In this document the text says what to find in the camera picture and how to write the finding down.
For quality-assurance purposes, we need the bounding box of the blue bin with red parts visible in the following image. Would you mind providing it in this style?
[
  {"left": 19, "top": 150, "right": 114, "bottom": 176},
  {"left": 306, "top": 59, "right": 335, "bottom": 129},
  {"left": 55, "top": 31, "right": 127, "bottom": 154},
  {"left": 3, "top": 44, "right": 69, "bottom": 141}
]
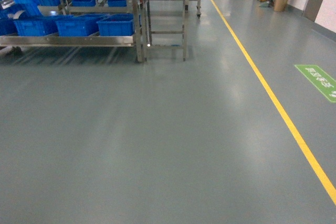
[{"left": 97, "top": 14, "right": 135, "bottom": 36}]

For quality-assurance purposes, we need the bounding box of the blue bin lower middle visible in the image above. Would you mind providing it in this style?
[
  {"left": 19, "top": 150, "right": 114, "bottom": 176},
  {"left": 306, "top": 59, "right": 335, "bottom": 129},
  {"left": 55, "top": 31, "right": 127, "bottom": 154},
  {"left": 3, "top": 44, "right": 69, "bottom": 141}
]
[{"left": 55, "top": 14, "right": 108, "bottom": 37}]

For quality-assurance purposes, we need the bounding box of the stainless steel side table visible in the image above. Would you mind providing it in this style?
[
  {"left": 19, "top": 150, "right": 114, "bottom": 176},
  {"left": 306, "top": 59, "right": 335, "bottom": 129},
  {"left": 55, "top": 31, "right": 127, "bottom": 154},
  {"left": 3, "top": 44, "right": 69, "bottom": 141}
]
[{"left": 140, "top": 0, "right": 189, "bottom": 61}]

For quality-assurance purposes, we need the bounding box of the blue bin lower left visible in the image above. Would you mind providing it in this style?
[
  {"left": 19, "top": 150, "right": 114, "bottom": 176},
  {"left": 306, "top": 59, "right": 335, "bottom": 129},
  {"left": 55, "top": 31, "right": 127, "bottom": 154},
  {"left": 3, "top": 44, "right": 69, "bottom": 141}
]
[{"left": 13, "top": 15, "right": 73, "bottom": 36}]

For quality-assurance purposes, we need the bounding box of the green floor sign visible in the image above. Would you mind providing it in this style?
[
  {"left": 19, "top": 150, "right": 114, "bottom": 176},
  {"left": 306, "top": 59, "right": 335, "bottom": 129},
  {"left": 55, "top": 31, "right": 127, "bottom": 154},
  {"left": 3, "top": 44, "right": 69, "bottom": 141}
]
[{"left": 295, "top": 65, "right": 335, "bottom": 103}]

